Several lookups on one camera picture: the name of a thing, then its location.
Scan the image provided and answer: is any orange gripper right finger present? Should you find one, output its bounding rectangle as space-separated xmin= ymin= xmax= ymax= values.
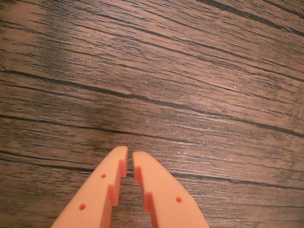
xmin=132 ymin=151 xmax=210 ymax=228

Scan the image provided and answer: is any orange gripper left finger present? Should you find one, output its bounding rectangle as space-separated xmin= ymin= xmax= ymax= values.
xmin=49 ymin=145 xmax=129 ymax=228

